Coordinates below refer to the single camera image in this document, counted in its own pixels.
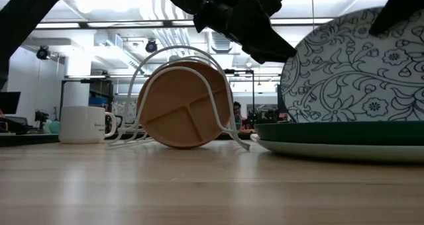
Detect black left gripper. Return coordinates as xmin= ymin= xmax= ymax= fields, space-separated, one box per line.
xmin=193 ymin=0 xmax=297 ymax=64

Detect white blue floral plate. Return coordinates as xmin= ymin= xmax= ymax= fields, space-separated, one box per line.
xmin=280 ymin=7 xmax=424 ymax=123

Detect dark green plate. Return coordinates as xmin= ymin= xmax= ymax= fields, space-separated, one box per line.
xmin=254 ymin=120 xmax=424 ymax=146

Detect brown divided plate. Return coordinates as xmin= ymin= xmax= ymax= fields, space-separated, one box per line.
xmin=136 ymin=60 xmax=233 ymax=150

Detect person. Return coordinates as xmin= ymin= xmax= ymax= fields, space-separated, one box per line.
xmin=233 ymin=101 xmax=246 ymax=130

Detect white round column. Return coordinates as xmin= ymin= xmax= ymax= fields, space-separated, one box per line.
xmin=62 ymin=58 xmax=92 ymax=107

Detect white ceramic mug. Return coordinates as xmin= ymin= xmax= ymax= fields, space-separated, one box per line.
xmin=58 ymin=105 xmax=117 ymax=145

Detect black laptop screen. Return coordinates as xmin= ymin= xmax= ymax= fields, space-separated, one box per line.
xmin=0 ymin=91 xmax=21 ymax=115

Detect white wire dish rack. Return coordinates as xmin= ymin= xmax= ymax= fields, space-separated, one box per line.
xmin=106 ymin=45 xmax=251 ymax=152

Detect black ceiling camera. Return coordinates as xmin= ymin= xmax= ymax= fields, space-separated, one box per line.
xmin=145 ymin=39 xmax=158 ymax=54
xmin=36 ymin=45 xmax=50 ymax=60

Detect black table frame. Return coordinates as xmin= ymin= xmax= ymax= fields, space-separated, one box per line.
xmin=0 ymin=133 xmax=256 ymax=147

